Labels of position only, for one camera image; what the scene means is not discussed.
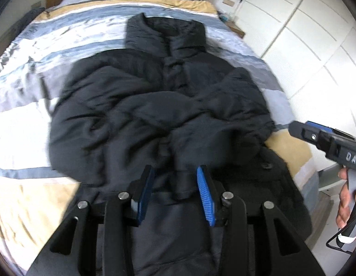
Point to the grey cloth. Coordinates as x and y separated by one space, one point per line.
22 26

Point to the person's right hand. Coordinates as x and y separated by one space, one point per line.
345 207

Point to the dark grey buttoned coat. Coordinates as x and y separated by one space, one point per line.
172 235

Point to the wooden nightstand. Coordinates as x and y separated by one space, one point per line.
236 30

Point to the black puffer jacket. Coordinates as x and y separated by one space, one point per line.
123 106

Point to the white wardrobe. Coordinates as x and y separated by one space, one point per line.
310 34

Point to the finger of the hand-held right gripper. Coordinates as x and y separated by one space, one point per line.
305 130

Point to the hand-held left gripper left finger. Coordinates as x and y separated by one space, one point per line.
144 195

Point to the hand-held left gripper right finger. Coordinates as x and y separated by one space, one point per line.
205 195

